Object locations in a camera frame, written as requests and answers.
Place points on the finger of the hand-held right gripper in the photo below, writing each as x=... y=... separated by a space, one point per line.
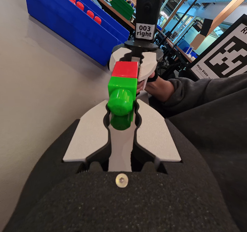
x=116 y=55
x=149 y=66

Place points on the person's right hand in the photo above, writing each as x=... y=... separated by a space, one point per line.
x=160 y=89

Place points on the black white marker sign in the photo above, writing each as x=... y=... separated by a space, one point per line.
x=227 y=52

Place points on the green two-stud toy block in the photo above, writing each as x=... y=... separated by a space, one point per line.
x=121 y=87

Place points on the grey desk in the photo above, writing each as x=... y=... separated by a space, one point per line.
x=38 y=81

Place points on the person's grey sweatshirt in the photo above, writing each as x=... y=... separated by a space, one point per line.
x=222 y=149

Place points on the person's right forearm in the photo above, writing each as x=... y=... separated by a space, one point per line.
x=193 y=93

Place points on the green stacked bins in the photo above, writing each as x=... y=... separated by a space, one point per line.
x=121 y=6

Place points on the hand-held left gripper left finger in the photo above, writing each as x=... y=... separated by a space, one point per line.
x=86 y=135

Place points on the blue plastic bin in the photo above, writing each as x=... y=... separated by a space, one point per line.
x=67 y=29

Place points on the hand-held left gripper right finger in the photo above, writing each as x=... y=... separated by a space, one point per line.
x=156 y=135

